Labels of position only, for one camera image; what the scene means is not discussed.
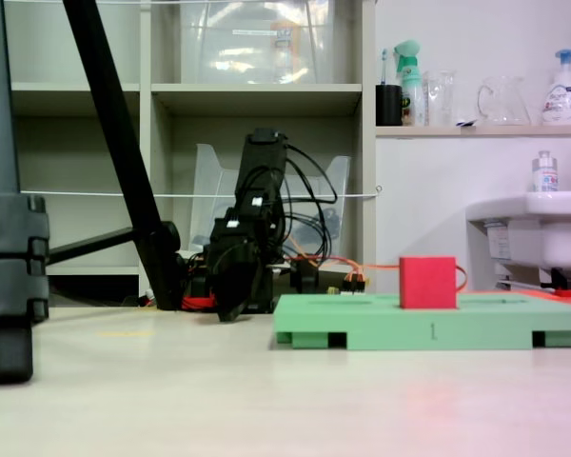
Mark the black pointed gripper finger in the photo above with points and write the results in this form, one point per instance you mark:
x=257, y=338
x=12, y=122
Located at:
x=233, y=304

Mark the red square block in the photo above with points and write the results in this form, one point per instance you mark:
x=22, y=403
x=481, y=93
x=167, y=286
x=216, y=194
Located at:
x=428, y=283

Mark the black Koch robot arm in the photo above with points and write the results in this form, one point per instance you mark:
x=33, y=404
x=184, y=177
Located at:
x=261, y=162

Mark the red black table clamp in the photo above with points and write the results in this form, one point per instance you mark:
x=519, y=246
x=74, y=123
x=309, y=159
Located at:
x=304, y=276
x=197, y=302

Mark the clear plastic document tray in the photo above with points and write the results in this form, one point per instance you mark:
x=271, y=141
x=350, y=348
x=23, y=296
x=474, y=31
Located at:
x=209, y=190

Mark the black tripod brace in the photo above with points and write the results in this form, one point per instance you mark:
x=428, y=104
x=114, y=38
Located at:
x=90, y=245

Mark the beige shelf unit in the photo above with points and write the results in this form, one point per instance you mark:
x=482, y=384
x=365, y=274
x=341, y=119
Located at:
x=257, y=95

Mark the clear plastic storage box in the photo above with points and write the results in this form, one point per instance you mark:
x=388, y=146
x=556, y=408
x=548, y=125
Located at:
x=247, y=52

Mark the black cup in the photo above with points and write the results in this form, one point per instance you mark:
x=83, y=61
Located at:
x=388, y=107

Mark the blue white toothbrush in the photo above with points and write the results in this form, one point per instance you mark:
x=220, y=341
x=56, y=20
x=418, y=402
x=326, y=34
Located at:
x=384, y=66

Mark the green spray bottle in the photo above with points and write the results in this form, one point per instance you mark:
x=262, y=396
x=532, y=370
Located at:
x=411, y=90

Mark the green shape sorter board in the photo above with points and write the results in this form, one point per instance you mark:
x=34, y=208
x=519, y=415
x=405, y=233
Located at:
x=480, y=328

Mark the clear glass beaker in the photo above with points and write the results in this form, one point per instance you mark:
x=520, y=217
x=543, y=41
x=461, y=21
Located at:
x=440, y=102

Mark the small blue white packet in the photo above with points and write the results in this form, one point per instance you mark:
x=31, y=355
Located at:
x=466, y=123

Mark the clear glass jug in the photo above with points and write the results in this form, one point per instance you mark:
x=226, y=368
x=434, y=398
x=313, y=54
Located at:
x=504, y=105

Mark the white sink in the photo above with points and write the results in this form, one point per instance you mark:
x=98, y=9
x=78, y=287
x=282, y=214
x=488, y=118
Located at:
x=552, y=228

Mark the small clear sanitizer bottle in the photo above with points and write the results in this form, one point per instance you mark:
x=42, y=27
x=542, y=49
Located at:
x=545, y=176

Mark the white foam pump bottle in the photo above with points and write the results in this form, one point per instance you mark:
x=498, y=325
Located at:
x=564, y=100

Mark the wooden wall ledge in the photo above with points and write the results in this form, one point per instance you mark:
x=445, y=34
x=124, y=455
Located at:
x=480, y=131

